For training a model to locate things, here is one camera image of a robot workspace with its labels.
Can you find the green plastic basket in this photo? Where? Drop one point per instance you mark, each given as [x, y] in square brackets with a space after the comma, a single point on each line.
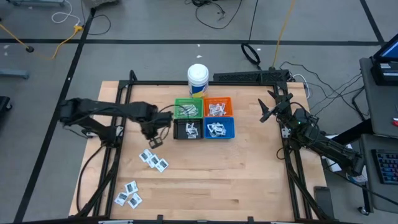
[188, 99]

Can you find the grey-blue packet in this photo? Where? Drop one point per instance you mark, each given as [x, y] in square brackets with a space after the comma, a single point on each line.
[221, 132]

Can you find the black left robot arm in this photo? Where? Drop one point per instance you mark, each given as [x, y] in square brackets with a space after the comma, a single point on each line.
[93, 107]

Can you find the black backlit keyboard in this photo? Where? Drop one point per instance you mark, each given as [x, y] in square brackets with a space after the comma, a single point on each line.
[387, 165]

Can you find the grey side desk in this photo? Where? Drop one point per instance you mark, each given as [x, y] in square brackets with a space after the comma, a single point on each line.
[382, 102]

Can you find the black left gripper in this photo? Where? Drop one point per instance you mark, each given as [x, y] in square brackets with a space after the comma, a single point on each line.
[163, 119]

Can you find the black round floor foot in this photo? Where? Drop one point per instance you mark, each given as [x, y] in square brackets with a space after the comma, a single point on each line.
[29, 49]

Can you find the large white blue-print packet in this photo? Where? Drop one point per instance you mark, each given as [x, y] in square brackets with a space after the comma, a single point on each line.
[134, 201]

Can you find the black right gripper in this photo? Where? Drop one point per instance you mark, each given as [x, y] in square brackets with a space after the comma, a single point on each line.
[282, 105]

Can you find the black foot pedal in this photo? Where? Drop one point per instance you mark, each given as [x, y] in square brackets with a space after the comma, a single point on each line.
[323, 202]

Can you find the grey desk foot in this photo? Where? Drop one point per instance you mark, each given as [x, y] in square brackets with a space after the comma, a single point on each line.
[37, 2]
[14, 74]

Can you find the small red object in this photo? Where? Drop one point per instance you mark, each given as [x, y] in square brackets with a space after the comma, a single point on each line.
[395, 122]

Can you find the blue plastic basket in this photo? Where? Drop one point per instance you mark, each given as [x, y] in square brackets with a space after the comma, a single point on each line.
[230, 127]

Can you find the black laptop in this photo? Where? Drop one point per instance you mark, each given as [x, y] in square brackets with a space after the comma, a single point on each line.
[387, 70]

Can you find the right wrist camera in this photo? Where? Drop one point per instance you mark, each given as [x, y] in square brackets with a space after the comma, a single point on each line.
[301, 115]

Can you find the white orange-print packet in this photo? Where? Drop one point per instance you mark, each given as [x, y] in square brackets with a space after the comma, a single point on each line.
[213, 109]
[221, 108]

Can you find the grey keyboard desk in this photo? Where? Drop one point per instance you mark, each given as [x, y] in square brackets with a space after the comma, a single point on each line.
[370, 189]

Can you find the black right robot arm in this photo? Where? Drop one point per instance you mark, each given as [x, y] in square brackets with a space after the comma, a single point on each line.
[326, 146]

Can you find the disinfecting wipes canister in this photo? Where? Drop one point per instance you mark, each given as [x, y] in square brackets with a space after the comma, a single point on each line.
[198, 74]

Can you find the black caster wheel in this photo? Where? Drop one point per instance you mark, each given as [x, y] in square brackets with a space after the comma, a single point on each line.
[363, 210]

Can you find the orange plastic basket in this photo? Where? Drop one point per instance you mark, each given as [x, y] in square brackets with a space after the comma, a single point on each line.
[217, 98]

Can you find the black plastic basket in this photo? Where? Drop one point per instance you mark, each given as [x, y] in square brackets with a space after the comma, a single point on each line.
[178, 130]

